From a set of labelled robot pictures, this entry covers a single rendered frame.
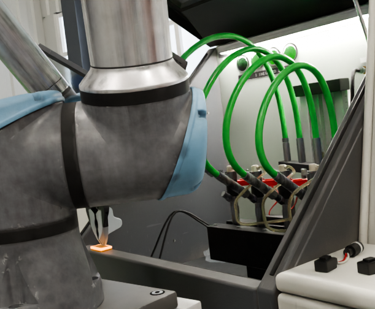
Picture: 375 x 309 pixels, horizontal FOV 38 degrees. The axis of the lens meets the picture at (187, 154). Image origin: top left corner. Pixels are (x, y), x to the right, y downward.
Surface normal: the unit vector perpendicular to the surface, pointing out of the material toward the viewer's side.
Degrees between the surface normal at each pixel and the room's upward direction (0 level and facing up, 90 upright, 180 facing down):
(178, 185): 135
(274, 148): 90
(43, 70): 87
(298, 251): 90
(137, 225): 90
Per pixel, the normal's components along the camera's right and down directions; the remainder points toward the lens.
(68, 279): 0.69, -0.35
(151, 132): 0.29, 0.27
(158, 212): 0.62, -0.03
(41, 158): 0.07, -0.01
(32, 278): 0.26, -0.29
